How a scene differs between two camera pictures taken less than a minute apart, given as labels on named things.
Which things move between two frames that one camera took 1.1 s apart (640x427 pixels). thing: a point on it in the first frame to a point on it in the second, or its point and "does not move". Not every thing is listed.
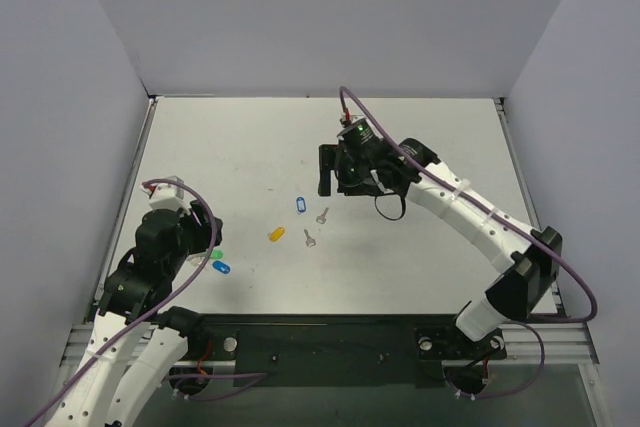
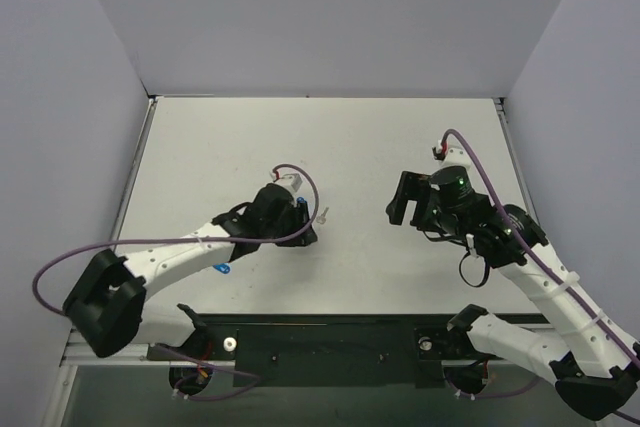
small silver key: x=321 y=218 does not move
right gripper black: x=326 y=167 to x=413 y=197
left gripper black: x=204 y=229 to x=300 y=226
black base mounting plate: x=338 y=350 does not move
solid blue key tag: x=221 y=267 does not move
